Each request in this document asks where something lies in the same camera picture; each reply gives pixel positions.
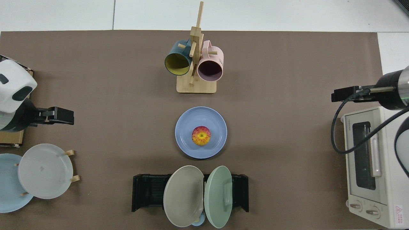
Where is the red yellow apple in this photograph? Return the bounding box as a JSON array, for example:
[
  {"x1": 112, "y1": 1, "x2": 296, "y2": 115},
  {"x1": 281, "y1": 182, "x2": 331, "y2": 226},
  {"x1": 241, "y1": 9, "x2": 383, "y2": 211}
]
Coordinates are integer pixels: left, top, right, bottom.
[{"x1": 192, "y1": 126, "x2": 211, "y2": 146}]

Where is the wooden plate rack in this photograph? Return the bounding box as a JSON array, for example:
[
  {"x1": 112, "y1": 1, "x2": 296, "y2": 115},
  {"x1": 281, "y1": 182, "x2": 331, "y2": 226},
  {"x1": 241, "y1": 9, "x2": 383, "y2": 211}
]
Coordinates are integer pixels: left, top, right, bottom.
[{"x1": 14, "y1": 149, "x2": 80, "y2": 196}]

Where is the grey white plate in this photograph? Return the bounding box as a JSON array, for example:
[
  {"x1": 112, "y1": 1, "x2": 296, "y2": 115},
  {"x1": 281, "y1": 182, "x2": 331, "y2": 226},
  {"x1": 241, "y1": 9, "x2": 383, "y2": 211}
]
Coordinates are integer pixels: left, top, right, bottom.
[{"x1": 18, "y1": 143, "x2": 74, "y2": 200}]

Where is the light blue plate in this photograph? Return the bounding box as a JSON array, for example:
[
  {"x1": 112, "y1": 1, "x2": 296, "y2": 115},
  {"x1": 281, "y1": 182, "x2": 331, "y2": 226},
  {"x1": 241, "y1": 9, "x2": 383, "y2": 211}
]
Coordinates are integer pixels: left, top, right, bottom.
[{"x1": 0, "y1": 153, "x2": 35, "y2": 213}]

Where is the black dish rack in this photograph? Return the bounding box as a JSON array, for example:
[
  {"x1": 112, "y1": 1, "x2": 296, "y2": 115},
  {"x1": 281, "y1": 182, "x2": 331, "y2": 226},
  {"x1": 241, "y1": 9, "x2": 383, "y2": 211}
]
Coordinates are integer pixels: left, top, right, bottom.
[{"x1": 132, "y1": 173, "x2": 249, "y2": 213}]

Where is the beige plate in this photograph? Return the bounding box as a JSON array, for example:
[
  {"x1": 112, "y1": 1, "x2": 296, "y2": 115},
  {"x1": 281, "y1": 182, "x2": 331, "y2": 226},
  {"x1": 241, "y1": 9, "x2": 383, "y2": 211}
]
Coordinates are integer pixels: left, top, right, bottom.
[{"x1": 163, "y1": 165, "x2": 205, "y2": 227}]

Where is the green plate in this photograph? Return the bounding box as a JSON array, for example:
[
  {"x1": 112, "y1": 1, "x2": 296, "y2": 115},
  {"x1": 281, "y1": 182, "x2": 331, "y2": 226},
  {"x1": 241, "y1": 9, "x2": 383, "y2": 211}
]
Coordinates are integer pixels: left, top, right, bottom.
[{"x1": 204, "y1": 165, "x2": 233, "y2": 229}]

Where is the brown table cloth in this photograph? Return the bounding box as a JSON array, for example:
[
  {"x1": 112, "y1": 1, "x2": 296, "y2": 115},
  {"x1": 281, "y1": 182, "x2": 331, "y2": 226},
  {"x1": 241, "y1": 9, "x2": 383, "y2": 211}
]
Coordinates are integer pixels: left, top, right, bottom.
[{"x1": 0, "y1": 30, "x2": 384, "y2": 230}]

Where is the pale toaster oven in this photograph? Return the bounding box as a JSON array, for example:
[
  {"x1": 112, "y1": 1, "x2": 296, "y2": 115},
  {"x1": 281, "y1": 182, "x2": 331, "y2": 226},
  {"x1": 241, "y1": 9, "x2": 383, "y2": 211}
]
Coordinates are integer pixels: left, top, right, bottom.
[{"x1": 340, "y1": 106, "x2": 409, "y2": 229}]

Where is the dark teal cup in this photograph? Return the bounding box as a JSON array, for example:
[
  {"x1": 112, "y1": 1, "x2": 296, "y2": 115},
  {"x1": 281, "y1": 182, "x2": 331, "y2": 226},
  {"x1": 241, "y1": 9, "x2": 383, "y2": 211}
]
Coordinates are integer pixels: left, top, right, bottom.
[{"x1": 164, "y1": 39, "x2": 193, "y2": 76}]

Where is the wooden cup stand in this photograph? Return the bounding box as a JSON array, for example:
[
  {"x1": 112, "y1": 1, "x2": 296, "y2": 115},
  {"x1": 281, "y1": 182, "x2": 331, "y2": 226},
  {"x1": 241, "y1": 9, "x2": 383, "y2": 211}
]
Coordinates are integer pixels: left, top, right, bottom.
[{"x1": 176, "y1": 1, "x2": 218, "y2": 94}]

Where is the pink cup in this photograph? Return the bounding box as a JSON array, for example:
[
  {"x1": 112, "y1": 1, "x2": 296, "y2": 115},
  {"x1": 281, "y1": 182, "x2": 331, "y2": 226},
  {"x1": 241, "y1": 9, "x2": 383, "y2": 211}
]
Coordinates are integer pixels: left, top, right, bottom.
[{"x1": 197, "y1": 40, "x2": 224, "y2": 81}]

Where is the small blue round thing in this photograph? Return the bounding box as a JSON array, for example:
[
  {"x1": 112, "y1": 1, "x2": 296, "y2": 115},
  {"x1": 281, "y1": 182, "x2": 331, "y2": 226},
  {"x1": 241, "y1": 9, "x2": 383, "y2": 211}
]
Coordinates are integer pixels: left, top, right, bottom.
[{"x1": 191, "y1": 211, "x2": 206, "y2": 226}]

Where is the wire basket with wooden floor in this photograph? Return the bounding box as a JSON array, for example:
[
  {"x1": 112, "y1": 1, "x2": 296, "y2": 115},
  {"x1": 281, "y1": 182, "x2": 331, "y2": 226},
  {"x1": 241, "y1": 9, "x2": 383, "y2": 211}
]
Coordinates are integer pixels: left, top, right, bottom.
[{"x1": 0, "y1": 54, "x2": 34, "y2": 148}]

